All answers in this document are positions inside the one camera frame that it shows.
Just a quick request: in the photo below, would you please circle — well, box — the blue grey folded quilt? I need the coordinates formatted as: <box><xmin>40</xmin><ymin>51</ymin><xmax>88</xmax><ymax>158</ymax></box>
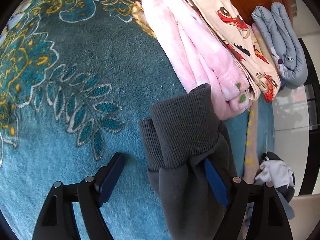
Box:
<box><xmin>252</xmin><ymin>2</ymin><xmax>308</xmax><ymax>89</ymax></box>

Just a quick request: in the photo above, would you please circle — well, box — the dark grey sweatshirt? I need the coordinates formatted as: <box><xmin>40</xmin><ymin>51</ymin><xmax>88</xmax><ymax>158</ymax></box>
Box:
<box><xmin>139</xmin><ymin>84</ymin><xmax>236</xmax><ymax>239</ymax></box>

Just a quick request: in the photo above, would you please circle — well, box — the cream cartoon print folded blanket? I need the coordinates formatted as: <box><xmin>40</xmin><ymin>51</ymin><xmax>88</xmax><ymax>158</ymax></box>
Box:
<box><xmin>185</xmin><ymin>0</ymin><xmax>280</xmax><ymax>102</ymax></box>

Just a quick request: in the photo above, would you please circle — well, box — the teal floral plush blanket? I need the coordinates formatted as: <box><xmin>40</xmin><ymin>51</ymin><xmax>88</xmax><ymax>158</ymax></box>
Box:
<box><xmin>0</xmin><ymin>0</ymin><xmax>276</xmax><ymax>240</ymax></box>

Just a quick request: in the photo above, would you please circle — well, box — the pastel yellow folded blanket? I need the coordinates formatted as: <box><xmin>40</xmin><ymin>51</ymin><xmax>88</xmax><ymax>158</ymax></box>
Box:
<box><xmin>251</xmin><ymin>23</ymin><xmax>277</xmax><ymax>71</ymax></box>

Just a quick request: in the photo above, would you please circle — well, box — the beige yellow patterned sheet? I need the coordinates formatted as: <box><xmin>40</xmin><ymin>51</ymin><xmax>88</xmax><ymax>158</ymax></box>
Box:
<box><xmin>243</xmin><ymin>101</ymin><xmax>259</xmax><ymax>184</ymax></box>

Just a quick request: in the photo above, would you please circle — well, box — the pink folded fleece blanket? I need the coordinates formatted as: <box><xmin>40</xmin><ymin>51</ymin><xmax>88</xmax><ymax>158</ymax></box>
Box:
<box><xmin>142</xmin><ymin>0</ymin><xmax>251</xmax><ymax>120</ymax></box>

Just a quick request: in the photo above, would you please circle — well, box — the white and navy crumpled garment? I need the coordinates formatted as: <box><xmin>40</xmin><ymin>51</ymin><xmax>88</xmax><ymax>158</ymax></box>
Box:
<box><xmin>254</xmin><ymin>152</ymin><xmax>296</xmax><ymax>220</ymax></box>

